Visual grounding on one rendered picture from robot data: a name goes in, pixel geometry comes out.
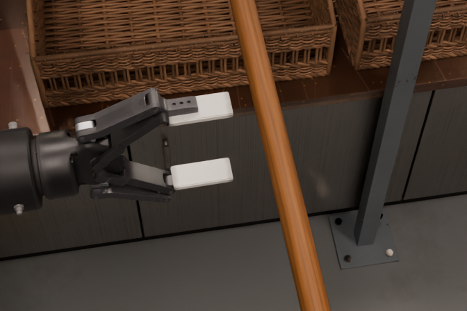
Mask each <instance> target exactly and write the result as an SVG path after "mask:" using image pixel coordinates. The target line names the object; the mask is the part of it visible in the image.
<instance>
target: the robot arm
mask: <svg viewBox="0 0 467 311"><path fill-rule="evenodd" d="M146 101H148V102H149V103H148V104H146ZM233 115H234V114H233V110H232V107H231V100H230V97H229V93H228V92H221V93H215V94H206V95H201V96H187V97H182V98H176V99H165V98H164V97H161V96H160V94H159V93H158V89H156V88H150V89H148V90H145V91H144V92H141V93H139V94H137V95H134V96H132V97H130V98H128V99H125V100H123V101H121V102H119V103H116V104H115V105H112V106H110V107H108V108H105V109H103V110H101V111H99V112H96V113H95V114H91V115H86V116H82V117H77V118H76V119H75V120H74V124H75V131H76V137H72V136H71V134H70V132H69V131H68V130H66V129H63V130H58V131H49V132H44V133H39V135H37V136H36V139H34V138H33V134H32V132H31V129H30V128H28V127H25V128H24V127H20V128H18V127H17V123H16V122H14V121H12V122H10V123H9V124H8V127H9V129H6V130H1V131H0V216H1V215H10V214H15V213H17V215H22V213H23V212H28V211H33V210H39V209H40V208H41V207H42V196H45V198H46V199H49V200H54V199H62V198H67V197H72V196H76V195H77V194H78V193H79V186H80V185H89V188H90V198H91V199H108V198H113V199H129V200H138V201H153V202H162V203H167V202H169V201H171V197H170V196H171V194H174V193H175V192H176V190H182V189H187V188H191V187H200V186H205V185H213V184H218V183H227V182H231V181H233V180H234V178H233V174H232V171H231V165H230V161H229V158H221V159H217V160H208V161H203V162H194V163H190V164H184V165H176V166H172V167H170V168H167V169H166V170H163V169H158V168H155V167H150V166H147V165H143V164H140V163H137V162H132V161H129V160H128V159H127V158H126V157H125V156H124V155H123V153H124V151H125V148H126V147H127V146H128V145H130V144H132V143H133V142H135V141H136V140H138V139H140V138H141V137H142V136H144V135H146V134H147V133H148V132H150V131H152V130H154V129H155V128H156V127H158V126H160V125H161V124H164V125H166V126H178V125H183V124H192V123H197V122H202V121H211V120H216V119H225V118H230V117H233ZM158 192H160V194H158Z"/></svg>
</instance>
